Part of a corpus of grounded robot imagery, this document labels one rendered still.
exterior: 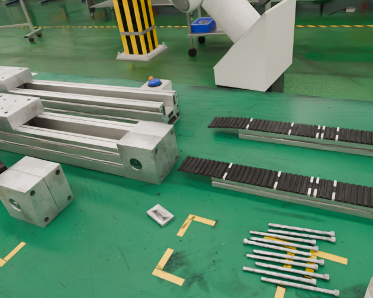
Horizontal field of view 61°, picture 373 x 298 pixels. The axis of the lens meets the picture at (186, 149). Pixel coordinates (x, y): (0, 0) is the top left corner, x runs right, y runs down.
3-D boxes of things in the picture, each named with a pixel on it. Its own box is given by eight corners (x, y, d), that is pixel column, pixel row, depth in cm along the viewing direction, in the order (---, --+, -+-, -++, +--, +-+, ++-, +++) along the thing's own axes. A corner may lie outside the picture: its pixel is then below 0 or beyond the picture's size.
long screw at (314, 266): (317, 266, 49) (318, 262, 48) (317, 272, 48) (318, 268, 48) (247, 255, 52) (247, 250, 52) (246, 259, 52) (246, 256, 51)
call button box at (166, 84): (174, 97, 106) (171, 78, 102) (160, 110, 99) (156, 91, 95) (153, 95, 109) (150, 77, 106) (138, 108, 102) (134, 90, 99)
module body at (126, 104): (180, 116, 94) (176, 90, 89) (164, 134, 87) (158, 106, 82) (0, 96, 127) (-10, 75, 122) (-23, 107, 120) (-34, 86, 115)
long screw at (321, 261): (323, 262, 49) (324, 258, 49) (323, 267, 49) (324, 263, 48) (254, 250, 53) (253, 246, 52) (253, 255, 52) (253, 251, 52)
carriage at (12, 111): (48, 119, 91) (39, 97, 87) (18, 139, 83) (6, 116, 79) (10, 113, 97) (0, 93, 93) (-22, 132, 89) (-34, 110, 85)
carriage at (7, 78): (37, 86, 114) (29, 67, 111) (12, 99, 107) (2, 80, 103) (6, 83, 121) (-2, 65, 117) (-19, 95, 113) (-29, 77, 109)
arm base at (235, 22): (243, 45, 122) (211, 9, 121) (280, 7, 108) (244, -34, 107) (221, 61, 109) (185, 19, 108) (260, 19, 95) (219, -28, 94)
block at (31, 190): (82, 191, 71) (68, 156, 66) (44, 228, 63) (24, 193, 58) (50, 182, 75) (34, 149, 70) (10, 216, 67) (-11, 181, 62)
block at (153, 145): (183, 153, 78) (178, 119, 73) (160, 185, 69) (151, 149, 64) (152, 148, 82) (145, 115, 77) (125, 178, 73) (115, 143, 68)
